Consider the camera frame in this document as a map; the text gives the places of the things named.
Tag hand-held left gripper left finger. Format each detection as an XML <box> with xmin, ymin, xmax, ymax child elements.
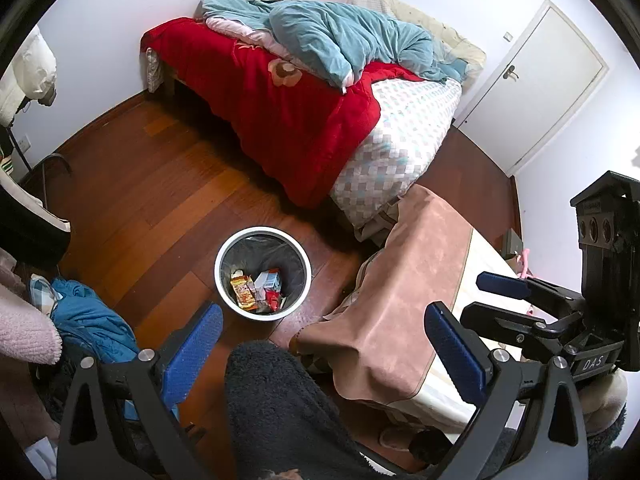
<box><xmin>57</xmin><ymin>302</ymin><xmax>226</xmax><ymax>480</ymax></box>

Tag blue jacket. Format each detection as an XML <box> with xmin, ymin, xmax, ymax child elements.
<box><xmin>50</xmin><ymin>278</ymin><xmax>142</xmax><ymax>367</ymax></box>

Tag beige slipper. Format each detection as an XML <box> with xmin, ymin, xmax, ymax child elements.
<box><xmin>377</xmin><ymin>425</ymin><xmax>426</xmax><ymax>453</ymax></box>

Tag white trash bin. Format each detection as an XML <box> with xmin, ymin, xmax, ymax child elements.
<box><xmin>214</xmin><ymin>226</ymin><xmax>313</xmax><ymax>322</ymax></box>

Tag person's right forearm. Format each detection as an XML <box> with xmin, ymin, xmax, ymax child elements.
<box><xmin>575</xmin><ymin>372</ymin><xmax>640</xmax><ymax>461</ymax></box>

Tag cream pillow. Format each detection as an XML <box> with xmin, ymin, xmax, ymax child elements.
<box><xmin>347</xmin><ymin>0</ymin><xmax>488</xmax><ymax>81</ymax></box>

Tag black metal chair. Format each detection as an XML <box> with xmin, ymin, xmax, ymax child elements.
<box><xmin>34</xmin><ymin>152</ymin><xmax>77</xmax><ymax>202</ymax></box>

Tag plaid cloth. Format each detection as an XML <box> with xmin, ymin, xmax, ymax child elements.
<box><xmin>28</xmin><ymin>274</ymin><xmax>64</xmax><ymax>317</ymax></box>

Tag black fleece sleeve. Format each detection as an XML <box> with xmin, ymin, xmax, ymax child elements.
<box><xmin>223</xmin><ymin>340</ymin><xmax>403</xmax><ymax>480</ymax></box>

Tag black and white bag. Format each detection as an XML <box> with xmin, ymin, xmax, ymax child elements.
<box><xmin>0</xmin><ymin>170</ymin><xmax>72</xmax><ymax>267</ymax></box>

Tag pink fleece cloth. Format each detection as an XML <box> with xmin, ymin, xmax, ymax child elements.
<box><xmin>0</xmin><ymin>259</ymin><xmax>64</xmax><ymax>367</ymax></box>

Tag white carton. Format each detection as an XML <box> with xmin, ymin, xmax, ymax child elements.
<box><xmin>254</xmin><ymin>269</ymin><xmax>282</xmax><ymax>294</ymax></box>

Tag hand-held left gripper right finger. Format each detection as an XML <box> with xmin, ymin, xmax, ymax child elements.
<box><xmin>424</xmin><ymin>301</ymin><xmax>591</xmax><ymax>480</ymax></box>

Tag bed with checkered sheet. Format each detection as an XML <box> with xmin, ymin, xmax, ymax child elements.
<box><xmin>327</xmin><ymin>77</ymin><xmax>463</xmax><ymax>229</ymax></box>

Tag grey box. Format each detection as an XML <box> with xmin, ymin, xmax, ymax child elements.
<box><xmin>502</xmin><ymin>228</ymin><xmax>524</xmax><ymax>261</ymax></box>

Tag white door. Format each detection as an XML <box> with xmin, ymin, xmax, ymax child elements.
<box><xmin>456</xmin><ymin>0</ymin><xmax>611</xmax><ymax>177</ymax></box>

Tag black bin liner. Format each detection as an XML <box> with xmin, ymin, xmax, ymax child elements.
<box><xmin>220</xmin><ymin>232</ymin><xmax>307</xmax><ymax>313</ymax></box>

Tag pink quilt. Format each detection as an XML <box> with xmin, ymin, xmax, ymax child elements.
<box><xmin>206</xmin><ymin>16</ymin><xmax>301</xmax><ymax>62</ymax></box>

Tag snack wrappers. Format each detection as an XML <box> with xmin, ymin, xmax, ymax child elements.
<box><xmin>230</xmin><ymin>272</ymin><xmax>259</xmax><ymax>311</ymax></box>

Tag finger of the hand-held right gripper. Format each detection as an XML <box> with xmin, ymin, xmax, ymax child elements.
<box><xmin>459</xmin><ymin>301</ymin><xmax>584</xmax><ymax>358</ymax></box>
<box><xmin>476</xmin><ymin>271</ymin><xmax>587</xmax><ymax>320</ymax></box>

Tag white puffer jacket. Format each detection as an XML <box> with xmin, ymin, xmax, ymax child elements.
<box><xmin>0</xmin><ymin>24</ymin><xmax>59</xmax><ymax>122</ymax></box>

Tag pink-brown table cloth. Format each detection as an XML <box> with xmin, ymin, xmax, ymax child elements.
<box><xmin>290</xmin><ymin>184</ymin><xmax>476</xmax><ymax>402</ymax></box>

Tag red blanket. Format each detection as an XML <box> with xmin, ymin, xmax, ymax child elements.
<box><xmin>140</xmin><ymin>16</ymin><xmax>427</xmax><ymax>209</ymax></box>

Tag teal blanket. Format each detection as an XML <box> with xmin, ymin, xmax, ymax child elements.
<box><xmin>200</xmin><ymin>0</ymin><xmax>472</xmax><ymax>93</ymax></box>

